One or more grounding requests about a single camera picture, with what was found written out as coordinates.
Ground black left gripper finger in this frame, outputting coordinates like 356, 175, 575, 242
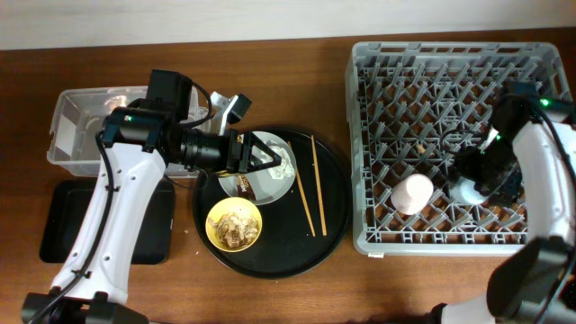
246, 132, 282, 161
247, 157, 282, 174

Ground blue plastic cup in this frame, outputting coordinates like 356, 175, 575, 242
448, 177, 489, 205

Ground yellow bowl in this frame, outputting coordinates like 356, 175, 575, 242
204, 197, 263, 253

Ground pink plastic cup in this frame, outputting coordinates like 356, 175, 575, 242
391, 174, 434, 215

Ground food scraps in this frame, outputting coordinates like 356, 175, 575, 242
208, 211, 260, 251

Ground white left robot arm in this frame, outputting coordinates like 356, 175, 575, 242
21, 69, 282, 323

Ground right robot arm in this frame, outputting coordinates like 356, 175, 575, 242
428, 81, 575, 323

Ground small food crumb in rack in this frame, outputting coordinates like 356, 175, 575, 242
416, 144, 427, 154

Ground grey dishwasher rack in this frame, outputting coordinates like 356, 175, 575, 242
346, 41, 572, 257

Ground crumpled white tissue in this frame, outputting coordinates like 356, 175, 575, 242
266, 141, 295, 180

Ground left wooden chopstick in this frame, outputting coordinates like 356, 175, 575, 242
295, 167, 316, 238

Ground wooden chopstick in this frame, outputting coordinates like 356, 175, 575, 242
295, 167, 316, 238
310, 135, 328, 237

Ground grey plate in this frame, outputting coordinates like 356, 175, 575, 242
246, 132, 297, 205

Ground brown gold snack wrapper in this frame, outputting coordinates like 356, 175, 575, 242
235, 132, 257, 202

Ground right wooden chopstick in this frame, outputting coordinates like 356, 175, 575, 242
310, 135, 328, 237

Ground round black tray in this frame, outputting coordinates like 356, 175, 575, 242
192, 127, 353, 279

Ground clear plastic bin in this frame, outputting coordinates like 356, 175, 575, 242
46, 85, 212, 177

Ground black rectangular tray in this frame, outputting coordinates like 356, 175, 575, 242
40, 180, 176, 265

